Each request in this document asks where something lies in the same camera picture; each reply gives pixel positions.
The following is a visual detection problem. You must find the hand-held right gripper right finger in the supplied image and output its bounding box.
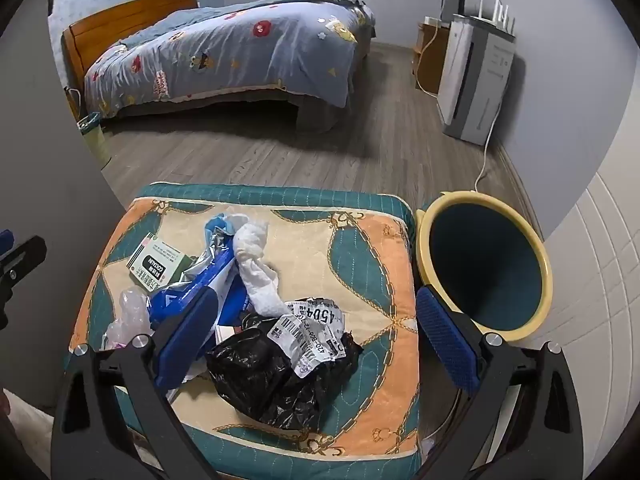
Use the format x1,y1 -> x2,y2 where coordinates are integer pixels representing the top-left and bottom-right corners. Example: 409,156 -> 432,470
415,285 -> 586,480

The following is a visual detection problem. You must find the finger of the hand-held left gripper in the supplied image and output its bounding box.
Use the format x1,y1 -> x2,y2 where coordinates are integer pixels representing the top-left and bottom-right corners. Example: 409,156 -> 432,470
0,230 -> 48,326

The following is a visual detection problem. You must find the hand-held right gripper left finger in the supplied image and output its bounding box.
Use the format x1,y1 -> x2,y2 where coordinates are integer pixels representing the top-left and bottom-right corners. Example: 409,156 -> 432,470
50,287 -> 221,480

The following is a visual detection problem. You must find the blue white plastic package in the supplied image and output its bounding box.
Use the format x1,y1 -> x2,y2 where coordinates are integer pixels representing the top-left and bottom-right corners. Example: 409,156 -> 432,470
149,245 -> 251,333

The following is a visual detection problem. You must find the pale green medicine box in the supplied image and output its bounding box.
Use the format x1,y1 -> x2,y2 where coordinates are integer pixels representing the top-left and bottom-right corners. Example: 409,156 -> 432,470
127,232 -> 193,293

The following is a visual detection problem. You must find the black courier bag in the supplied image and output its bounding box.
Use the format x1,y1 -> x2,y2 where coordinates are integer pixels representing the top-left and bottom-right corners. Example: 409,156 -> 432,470
205,296 -> 363,431

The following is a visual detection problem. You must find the yellow rimmed teal bin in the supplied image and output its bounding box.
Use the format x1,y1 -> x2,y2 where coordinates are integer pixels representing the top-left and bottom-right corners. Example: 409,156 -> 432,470
414,191 -> 553,346

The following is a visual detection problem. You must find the white tissue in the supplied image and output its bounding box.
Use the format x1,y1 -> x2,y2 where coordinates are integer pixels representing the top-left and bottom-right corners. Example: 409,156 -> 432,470
232,220 -> 293,316

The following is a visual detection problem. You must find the clear plastic wrapper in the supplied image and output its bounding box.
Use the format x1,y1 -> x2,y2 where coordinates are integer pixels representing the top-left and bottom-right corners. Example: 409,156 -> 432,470
102,287 -> 153,351

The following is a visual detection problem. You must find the silver foil wrapper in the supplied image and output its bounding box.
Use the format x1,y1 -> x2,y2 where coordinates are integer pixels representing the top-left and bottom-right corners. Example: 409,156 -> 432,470
192,227 -> 236,281

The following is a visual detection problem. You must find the pale green small bin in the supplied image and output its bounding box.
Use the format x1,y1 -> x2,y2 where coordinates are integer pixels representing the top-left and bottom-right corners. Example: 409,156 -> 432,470
76,112 -> 108,166

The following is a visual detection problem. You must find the teal orange patterned cushion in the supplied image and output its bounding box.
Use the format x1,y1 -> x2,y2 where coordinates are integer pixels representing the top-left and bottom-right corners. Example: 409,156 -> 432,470
62,182 -> 426,480

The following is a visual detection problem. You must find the wooden nightstand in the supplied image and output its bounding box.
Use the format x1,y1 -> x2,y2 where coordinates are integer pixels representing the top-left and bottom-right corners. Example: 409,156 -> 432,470
63,85 -> 84,122

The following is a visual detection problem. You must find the white panelled wardrobe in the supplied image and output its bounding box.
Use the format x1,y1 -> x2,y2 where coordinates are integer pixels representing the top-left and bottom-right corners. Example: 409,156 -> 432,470
542,170 -> 640,461

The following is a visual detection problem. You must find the white grey air purifier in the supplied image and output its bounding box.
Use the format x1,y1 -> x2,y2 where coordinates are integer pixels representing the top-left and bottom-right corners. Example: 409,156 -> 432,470
436,15 -> 517,146

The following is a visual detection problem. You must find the wooden bed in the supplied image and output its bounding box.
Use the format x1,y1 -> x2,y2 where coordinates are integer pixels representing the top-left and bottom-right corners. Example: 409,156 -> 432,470
61,0 -> 376,133

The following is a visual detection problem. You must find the wooden cabinet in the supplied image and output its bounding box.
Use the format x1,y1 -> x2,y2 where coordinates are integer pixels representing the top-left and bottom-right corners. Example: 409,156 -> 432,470
412,16 -> 451,95

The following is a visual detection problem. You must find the bed with blue duvet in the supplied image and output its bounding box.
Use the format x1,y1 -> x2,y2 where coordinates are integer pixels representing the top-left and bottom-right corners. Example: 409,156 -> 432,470
82,0 -> 376,118

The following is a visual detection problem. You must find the white router with antennas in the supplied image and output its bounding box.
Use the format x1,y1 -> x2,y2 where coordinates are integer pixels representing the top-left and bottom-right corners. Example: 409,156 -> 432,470
452,0 -> 516,37

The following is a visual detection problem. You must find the white power cable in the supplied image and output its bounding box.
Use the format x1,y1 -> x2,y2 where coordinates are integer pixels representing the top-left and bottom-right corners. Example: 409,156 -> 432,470
470,95 -> 503,196

